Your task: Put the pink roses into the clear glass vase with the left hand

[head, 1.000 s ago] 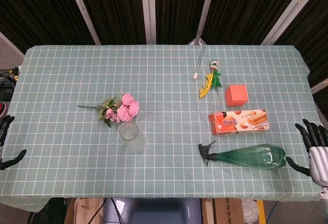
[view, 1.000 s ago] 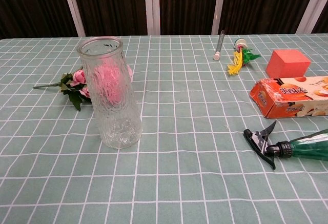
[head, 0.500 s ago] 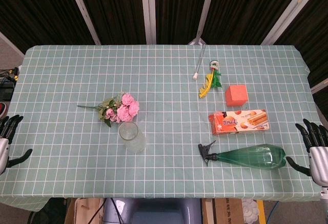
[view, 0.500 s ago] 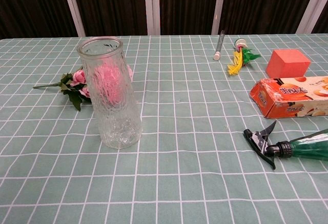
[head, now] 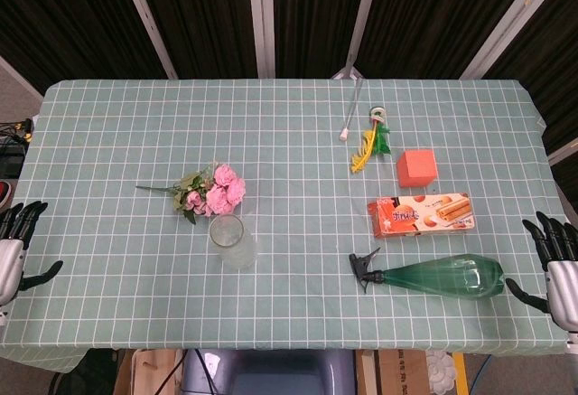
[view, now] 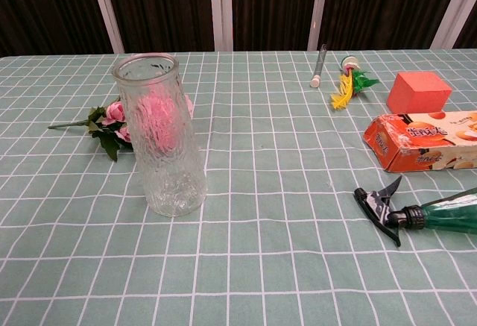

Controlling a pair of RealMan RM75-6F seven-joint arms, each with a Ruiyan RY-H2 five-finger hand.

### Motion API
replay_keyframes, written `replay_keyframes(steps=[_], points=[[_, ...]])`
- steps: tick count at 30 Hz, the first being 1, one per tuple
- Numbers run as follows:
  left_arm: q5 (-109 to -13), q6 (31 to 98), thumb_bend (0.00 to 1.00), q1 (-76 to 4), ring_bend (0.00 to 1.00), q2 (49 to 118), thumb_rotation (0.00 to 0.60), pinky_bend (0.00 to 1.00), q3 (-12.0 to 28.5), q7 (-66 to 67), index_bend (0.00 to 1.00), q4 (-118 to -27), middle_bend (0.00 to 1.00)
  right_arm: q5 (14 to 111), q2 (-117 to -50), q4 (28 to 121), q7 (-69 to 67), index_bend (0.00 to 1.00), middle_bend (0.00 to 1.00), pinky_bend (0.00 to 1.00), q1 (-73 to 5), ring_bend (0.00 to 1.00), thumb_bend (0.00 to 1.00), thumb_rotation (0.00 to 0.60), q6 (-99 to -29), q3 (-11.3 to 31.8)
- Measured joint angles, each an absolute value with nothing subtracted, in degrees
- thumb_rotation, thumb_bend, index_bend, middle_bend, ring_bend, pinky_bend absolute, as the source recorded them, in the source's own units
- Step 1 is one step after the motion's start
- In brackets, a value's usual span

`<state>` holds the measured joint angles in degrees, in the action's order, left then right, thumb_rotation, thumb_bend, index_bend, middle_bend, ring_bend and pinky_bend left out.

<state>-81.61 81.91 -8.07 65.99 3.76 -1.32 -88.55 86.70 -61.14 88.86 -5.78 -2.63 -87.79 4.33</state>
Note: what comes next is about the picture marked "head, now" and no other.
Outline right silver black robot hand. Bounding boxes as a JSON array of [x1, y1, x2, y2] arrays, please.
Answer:
[[505, 211, 578, 332]]

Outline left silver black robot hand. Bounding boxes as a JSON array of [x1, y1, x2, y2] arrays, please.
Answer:
[[0, 201, 64, 306]]

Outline pink artificial flower bouquet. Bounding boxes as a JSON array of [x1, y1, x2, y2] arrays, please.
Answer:
[[135, 161, 247, 226]]

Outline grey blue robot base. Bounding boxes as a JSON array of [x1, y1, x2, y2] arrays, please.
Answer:
[[180, 348, 359, 395]]

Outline white flower shaped ornament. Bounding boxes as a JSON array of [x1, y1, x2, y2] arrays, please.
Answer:
[[425, 351, 457, 394]]

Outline clear glass cup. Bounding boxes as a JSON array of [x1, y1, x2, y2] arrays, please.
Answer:
[[208, 213, 258, 272]]

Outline green checked tablecloth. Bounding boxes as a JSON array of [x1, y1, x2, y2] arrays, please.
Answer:
[[0, 79, 578, 374]]

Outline green spray bottle black nozzle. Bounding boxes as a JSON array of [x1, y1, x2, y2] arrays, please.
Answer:
[[348, 247, 505, 301]]

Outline orange egg roll snack box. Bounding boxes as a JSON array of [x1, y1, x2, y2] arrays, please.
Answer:
[[366, 193, 477, 239]]

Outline light wooden board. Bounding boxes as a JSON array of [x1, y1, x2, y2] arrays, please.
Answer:
[[112, 349, 182, 395]]

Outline brown cardboard box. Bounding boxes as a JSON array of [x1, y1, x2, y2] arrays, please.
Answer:
[[377, 350, 430, 395]]

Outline orange foam cube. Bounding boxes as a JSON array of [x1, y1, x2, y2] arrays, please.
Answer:
[[396, 149, 438, 188]]

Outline yellow green feather shuttlecock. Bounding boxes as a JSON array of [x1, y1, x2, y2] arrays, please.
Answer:
[[350, 105, 392, 174]]

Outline clear tube with white cap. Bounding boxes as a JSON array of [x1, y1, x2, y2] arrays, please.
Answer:
[[338, 77, 365, 144]]

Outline cables with yellow plugs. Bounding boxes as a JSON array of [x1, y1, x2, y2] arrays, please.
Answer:
[[0, 117, 35, 144]]

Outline white frame post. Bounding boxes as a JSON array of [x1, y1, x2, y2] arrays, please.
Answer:
[[114, 0, 179, 80], [247, 0, 276, 80], [460, 0, 568, 80], [331, 0, 385, 80]]

